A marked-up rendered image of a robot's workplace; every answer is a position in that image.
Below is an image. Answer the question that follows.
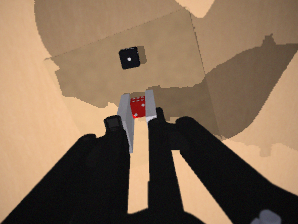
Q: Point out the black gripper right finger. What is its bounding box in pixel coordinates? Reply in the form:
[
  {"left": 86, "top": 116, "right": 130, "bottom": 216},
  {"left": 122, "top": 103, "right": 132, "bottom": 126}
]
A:
[{"left": 145, "top": 89, "right": 298, "bottom": 224}]

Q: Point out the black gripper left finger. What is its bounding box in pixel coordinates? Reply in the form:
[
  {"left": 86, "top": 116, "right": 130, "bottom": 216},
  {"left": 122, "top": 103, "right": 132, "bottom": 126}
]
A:
[{"left": 0, "top": 94, "right": 135, "bottom": 224}]

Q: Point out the tan square mat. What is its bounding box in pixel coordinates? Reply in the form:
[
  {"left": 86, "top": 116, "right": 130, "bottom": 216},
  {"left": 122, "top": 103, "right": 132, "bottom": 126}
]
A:
[{"left": 43, "top": 7, "right": 222, "bottom": 169}]

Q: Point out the red die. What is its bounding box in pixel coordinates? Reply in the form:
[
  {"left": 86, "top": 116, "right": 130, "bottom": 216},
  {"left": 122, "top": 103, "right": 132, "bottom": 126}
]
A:
[{"left": 130, "top": 96, "right": 146, "bottom": 118}]

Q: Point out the black die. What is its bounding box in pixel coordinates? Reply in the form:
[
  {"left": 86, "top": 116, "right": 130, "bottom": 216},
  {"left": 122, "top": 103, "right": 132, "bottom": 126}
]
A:
[{"left": 119, "top": 47, "right": 140, "bottom": 70}]

